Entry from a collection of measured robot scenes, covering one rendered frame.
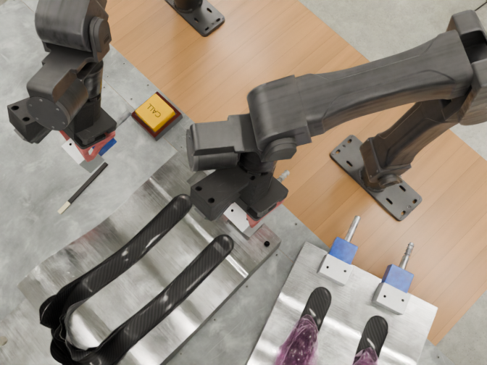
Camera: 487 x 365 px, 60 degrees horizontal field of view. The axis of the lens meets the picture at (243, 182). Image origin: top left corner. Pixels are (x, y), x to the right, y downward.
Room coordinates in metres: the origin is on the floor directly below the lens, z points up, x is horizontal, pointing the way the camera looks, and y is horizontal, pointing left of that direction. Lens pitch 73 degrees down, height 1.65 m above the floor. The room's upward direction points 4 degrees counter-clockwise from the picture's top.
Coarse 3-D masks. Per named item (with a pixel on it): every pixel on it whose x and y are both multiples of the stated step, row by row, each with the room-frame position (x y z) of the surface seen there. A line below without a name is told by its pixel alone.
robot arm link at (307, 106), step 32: (448, 32) 0.27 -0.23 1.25; (480, 32) 0.29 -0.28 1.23; (384, 64) 0.25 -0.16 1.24; (416, 64) 0.24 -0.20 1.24; (448, 64) 0.24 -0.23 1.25; (480, 64) 0.23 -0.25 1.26; (256, 96) 0.24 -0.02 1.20; (288, 96) 0.23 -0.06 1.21; (320, 96) 0.23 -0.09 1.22; (352, 96) 0.22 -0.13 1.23; (384, 96) 0.22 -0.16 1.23; (416, 96) 0.22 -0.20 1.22; (448, 96) 0.22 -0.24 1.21; (480, 96) 0.20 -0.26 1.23; (256, 128) 0.21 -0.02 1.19; (288, 128) 0.19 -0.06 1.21; (320, 128) 0.20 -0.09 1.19
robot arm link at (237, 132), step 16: (192, 128) 0.22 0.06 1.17; (208, 128) 0.22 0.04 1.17; (224, 128) 0.22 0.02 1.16; (240, 128) 0.22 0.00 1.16; (192, 144) 0.20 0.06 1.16; (208, 144) 0.20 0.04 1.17; (224, 144) 0.20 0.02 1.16; (240, 144) 0.20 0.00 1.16; (256, 144) 0.20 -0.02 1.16; (272, 144) 0.18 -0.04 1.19; (288, 144) 0.18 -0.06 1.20; (192, 160) 0.19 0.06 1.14; (208, 160) 0.19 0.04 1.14; (224, 160) 0.19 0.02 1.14; (272, 160) 0.17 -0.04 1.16
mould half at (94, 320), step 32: (160, 192) 0.23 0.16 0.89; (128, 224) 0.17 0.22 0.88; (192, 224) 0.16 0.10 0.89; (224, 224) 0.16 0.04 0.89; (64, 256) 0.11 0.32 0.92; (96, 256) 0.11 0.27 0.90; (160, 256) 0.11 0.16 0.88; (192, 256) 0.10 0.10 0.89; (256, 256) 0.09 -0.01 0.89; (32, 288) 0.06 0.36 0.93; (128, 288) 0.05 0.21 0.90; (160, 288) 0.05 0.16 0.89; (224, 288) 0.04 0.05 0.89; (32, 320) 0.01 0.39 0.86; (96, 320) 0.01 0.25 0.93; (192, 320) -0.01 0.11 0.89; (0, 352) -0.03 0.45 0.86; (32, 352) -0.04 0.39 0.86; (128, 352) -0.05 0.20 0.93; (160, 352) -0.05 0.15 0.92
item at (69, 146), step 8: (128, 112) 0.37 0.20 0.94; (120, 120) 0.35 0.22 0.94; (64, 144) 0.31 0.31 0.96; (72, 144) 0.31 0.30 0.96; (112, 144) 0.31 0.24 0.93; (72, 152) 0.29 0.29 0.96; (88, 152) 0.29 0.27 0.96; (104, 152) 0.30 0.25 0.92; (80, 160) 0.27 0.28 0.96; (96, 160) 0.28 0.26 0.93; (104, 160) 0.29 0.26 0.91; (88, 168) 0.27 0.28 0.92
